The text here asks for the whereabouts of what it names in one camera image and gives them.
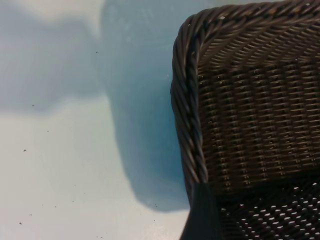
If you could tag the dark brown wicker basket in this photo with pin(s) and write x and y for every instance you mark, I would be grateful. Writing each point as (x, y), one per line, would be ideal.
(262, 112)

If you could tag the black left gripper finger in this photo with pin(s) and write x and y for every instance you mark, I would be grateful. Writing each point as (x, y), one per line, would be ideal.
(202, 220)

